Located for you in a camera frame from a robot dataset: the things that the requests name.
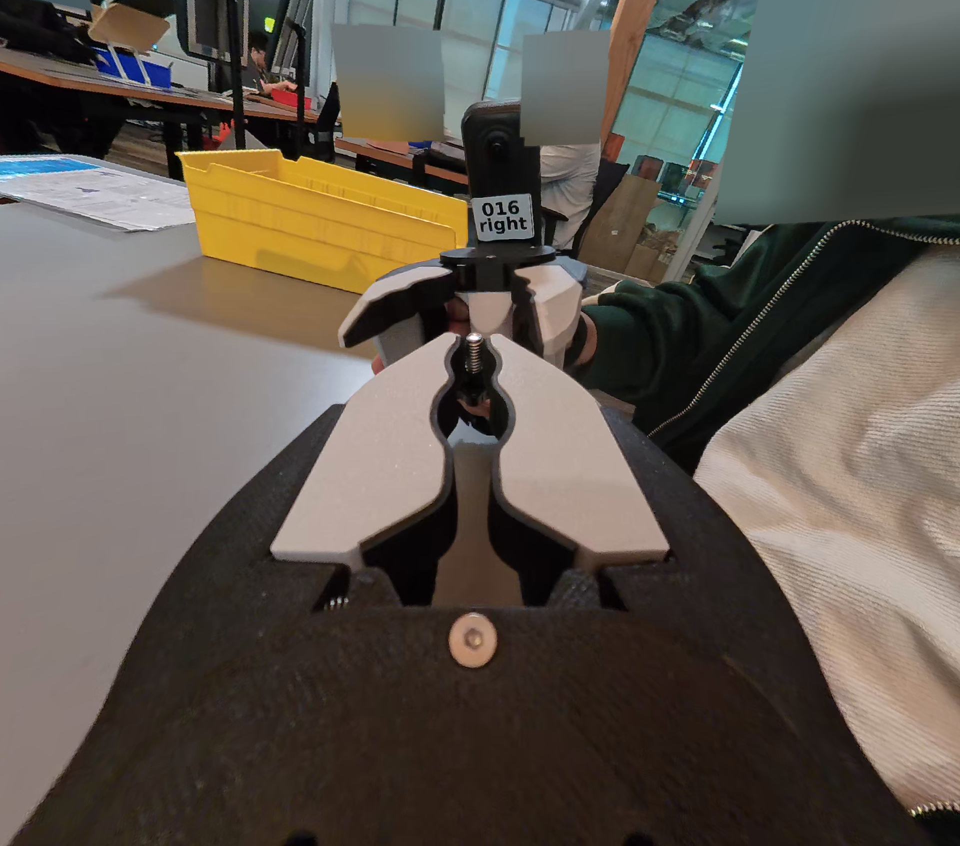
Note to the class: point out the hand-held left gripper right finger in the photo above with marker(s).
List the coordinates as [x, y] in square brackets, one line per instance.
[577, 478]

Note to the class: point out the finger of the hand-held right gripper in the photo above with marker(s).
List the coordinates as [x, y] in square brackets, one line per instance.
[390, 306]
[555, 313]

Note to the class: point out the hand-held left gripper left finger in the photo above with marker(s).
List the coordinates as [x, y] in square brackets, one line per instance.
[375, 471]

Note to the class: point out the black knob bolt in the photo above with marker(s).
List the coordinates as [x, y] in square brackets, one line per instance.
[474, 366]

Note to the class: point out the yellow plastic bin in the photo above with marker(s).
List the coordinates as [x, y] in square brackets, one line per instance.
[315, 223]

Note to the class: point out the person's right forearm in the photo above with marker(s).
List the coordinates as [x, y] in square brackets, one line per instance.
[660, 343]

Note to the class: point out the grey desk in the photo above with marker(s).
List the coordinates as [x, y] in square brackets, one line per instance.
[150, 411]

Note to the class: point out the person's right hand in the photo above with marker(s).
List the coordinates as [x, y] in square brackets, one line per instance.
[592, 347]

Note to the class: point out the cardboard boxes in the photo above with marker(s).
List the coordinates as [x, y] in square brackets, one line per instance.
[622, 231]

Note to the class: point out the red bin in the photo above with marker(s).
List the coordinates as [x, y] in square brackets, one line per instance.
[292, 100]

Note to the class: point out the small black monitor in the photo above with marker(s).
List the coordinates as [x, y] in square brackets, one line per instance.
[292, 21]

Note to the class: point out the white shirt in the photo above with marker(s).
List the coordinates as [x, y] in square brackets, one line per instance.
[847, 486]

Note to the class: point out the printed paper sheets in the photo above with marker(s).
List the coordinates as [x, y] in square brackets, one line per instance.
[97, 193]

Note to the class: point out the distant blue bin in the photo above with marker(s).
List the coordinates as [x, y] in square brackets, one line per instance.
[135, 70]

